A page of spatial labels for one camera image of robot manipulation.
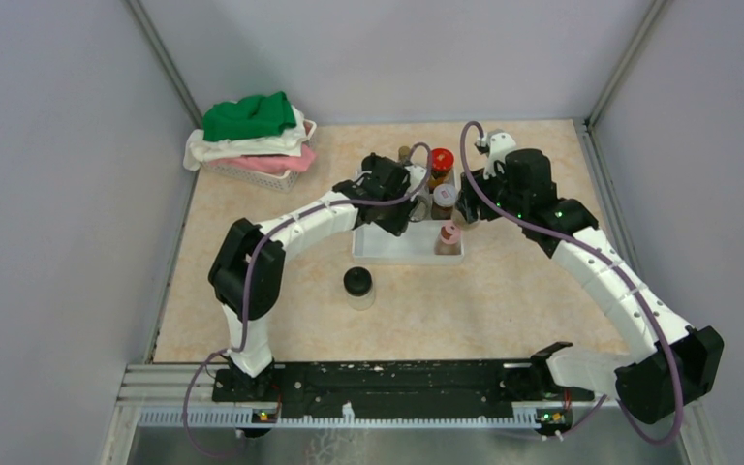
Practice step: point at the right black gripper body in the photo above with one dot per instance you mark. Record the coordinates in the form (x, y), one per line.
(497, 190)

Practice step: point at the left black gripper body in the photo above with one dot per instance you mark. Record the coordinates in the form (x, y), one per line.
(393, 217)

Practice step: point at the gold cap yellow bottle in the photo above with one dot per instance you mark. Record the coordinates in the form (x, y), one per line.
(404, 155)

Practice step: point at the clear lid glass jar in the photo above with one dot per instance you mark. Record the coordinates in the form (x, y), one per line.
(420, 209)

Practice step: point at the red lid sauce jar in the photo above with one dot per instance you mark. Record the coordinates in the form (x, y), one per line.
(442, 162)

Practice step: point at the white divided plastic tray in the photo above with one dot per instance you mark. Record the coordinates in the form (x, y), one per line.
(415, 246)

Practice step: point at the pink lid spice jar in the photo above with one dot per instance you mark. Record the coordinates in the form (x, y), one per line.
(449, 240)

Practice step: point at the black cap glass jar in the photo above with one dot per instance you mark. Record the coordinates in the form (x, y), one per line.
(359, 287)

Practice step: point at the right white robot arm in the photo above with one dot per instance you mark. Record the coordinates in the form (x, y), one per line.
(669, 362)

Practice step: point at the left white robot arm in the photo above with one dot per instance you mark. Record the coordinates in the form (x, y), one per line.
(247, 273)

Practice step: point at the white plastic basket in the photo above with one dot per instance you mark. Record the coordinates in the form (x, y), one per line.
(279, 182)

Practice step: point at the white cloth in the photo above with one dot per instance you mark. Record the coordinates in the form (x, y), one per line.
(199, 151)

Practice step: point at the pink cloth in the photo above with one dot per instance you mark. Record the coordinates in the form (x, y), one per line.
(277, 163)

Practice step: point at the green cloth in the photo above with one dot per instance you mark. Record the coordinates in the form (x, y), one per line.
(252, 117)

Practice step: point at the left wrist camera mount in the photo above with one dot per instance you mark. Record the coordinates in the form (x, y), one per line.
(417, 174)

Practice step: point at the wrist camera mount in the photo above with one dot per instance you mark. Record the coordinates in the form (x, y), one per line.
(417, 174)
(495, 145)

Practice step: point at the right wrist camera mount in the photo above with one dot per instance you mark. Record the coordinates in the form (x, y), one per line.
(495, 145)

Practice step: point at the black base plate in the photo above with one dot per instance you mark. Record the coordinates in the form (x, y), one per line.
(404, 389)

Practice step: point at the white cable duct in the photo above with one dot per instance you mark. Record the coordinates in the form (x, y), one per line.
(246, 418)

